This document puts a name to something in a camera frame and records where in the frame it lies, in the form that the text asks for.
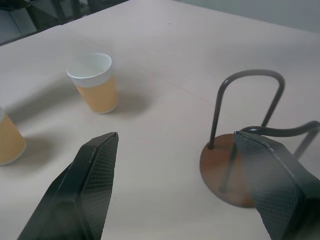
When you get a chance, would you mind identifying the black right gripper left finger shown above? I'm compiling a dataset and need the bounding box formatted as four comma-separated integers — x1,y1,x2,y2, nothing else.
16,131,120,240

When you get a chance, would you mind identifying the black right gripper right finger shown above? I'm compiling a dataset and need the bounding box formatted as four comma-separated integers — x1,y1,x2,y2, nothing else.
232,130,320,240

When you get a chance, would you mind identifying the orange ribbed paper cup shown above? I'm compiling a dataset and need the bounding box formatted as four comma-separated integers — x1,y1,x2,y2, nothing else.
65,52,119,115
0,106,27,167

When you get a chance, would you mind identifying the wire cup rack wooden base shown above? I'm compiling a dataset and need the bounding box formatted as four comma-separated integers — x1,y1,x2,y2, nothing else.
199,69,320,209

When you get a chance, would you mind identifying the dark table frame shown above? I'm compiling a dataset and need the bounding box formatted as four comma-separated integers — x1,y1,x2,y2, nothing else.
0,0,131,46

